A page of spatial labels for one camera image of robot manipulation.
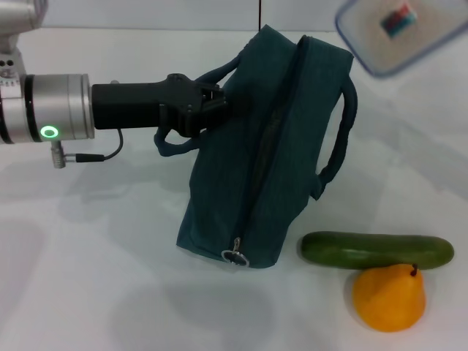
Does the teal blue fabric bag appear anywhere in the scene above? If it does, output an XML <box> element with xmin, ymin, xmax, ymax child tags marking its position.
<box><xmin>153</xmin><ymin>24</ymin><xmax>358</xmax><ymax>270</ymax></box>

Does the orange pear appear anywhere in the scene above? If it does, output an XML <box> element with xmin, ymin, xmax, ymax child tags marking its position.
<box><xmin>352</xmin><ymin>263</ymin><xmax>428</xmax><ymax>333</ymax></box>

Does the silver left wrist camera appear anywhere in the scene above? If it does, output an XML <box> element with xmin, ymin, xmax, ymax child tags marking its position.
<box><xmin>0</xmin><ymin>0</ymin><xmax>49</xmax><ymax>76</ymax></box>

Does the clear blue-rimmed food container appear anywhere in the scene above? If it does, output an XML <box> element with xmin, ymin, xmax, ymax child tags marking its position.
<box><xmin>335</xmin><ymin>0</ymin><xmax>468</xmax><ymax>78</ymax></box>

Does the green cucumber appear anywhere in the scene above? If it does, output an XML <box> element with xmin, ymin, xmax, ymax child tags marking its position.
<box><xmin>300</xmin><ymin>231</ymin><xmax>455</xmax><ymax>271</ymax></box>

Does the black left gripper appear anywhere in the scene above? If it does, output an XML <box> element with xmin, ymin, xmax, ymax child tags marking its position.
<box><xmin>91</xmin><ymin>73</ymin><xmax>253</xmax><ymax>139</ymax></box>

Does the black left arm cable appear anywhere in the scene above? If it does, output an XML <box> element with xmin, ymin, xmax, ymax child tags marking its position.
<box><xmin>50</xmin><ymin>129</ymin><xmax>124</xmax><ymax>169</ymax></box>

